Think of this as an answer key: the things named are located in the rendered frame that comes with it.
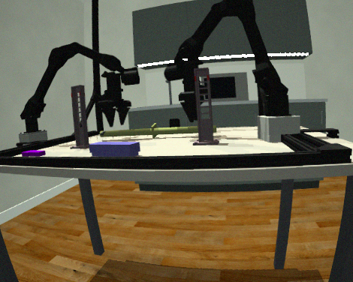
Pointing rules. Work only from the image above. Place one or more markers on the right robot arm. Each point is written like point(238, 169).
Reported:
point(58, 57)

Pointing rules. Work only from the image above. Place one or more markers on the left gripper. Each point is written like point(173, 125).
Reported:
point(189, 104)

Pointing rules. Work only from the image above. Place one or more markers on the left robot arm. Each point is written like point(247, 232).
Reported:
point(265, 74)

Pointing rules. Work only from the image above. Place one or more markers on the purple flat block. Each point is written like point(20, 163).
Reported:
point(33, 153)

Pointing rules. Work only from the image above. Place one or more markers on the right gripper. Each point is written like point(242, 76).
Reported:
point(107, 106)

